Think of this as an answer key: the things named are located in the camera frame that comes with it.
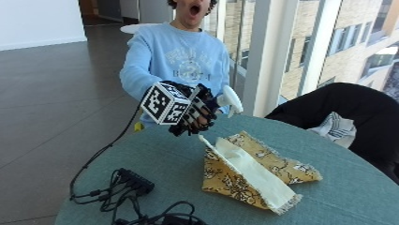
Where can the white cube with black markers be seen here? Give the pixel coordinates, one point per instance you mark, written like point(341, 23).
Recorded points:
point(164, 104)

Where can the yellow chair part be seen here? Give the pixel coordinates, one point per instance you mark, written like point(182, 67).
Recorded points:
point(138, 126)

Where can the yellow floral patterned cloth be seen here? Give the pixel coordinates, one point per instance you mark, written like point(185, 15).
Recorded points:
point(249, 168)

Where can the the person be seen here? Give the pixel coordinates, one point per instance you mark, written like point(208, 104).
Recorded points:
point(178, 53)

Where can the black hub box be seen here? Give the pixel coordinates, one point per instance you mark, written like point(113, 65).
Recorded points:
point(134, 181)

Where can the white window pillar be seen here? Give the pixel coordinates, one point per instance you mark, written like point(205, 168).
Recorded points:
point(267, 56)

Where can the black power adapter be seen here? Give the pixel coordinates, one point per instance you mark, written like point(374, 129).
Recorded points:
point(181, 220)

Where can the white round table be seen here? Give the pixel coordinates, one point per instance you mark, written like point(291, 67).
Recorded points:
point(134, 28)

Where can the white striped cloth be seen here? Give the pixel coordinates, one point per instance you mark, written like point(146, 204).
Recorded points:
point(337, 128)

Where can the black jacket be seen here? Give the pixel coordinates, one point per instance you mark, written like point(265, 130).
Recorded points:
point(357, 109)

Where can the beige brick building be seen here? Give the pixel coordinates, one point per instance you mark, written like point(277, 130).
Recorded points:
point(353, 40)

